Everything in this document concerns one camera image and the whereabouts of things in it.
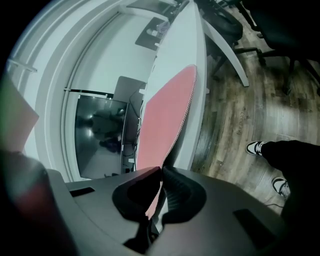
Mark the gray desk divider panel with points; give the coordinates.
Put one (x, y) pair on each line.
(127, 87)

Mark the black trousers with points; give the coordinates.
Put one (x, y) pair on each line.
(295, 160)

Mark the white desk leg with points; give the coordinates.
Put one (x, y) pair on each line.
(227, 52)

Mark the rectangular desk mat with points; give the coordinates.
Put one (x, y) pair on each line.
(162, 117)

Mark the black and white sneaker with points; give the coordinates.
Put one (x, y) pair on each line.
(281, 188)
(255, 148)

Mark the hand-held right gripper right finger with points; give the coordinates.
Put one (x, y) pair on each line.
(187, 197)

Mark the black office chair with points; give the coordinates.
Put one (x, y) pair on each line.
(282, 27)
(222, 22)

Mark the large black curved monitor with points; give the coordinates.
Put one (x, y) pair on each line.
(100, 137)

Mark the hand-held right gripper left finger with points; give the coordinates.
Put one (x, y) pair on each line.
(135, 197)

